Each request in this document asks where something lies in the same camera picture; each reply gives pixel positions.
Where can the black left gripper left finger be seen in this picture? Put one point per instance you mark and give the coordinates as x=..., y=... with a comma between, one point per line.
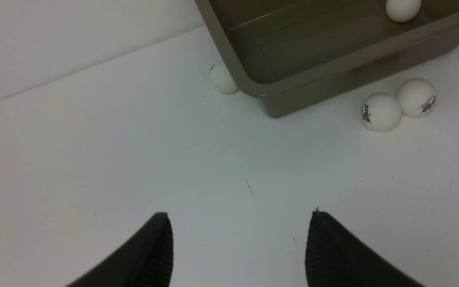
x=145, y=260

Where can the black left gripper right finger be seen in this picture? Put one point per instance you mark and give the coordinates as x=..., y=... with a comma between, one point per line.
x=334, y=257

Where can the white ball black logo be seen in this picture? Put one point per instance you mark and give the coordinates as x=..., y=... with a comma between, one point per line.
x=381, y=112

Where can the white ball red logo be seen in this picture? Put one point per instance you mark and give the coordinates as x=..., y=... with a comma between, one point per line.
x=417, y=97

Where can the plain white ping-pong ball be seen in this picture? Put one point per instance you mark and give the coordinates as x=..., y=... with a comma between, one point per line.
x=221, y=80

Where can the tan plastic bin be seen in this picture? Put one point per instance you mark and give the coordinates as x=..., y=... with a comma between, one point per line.
x=291, y=54

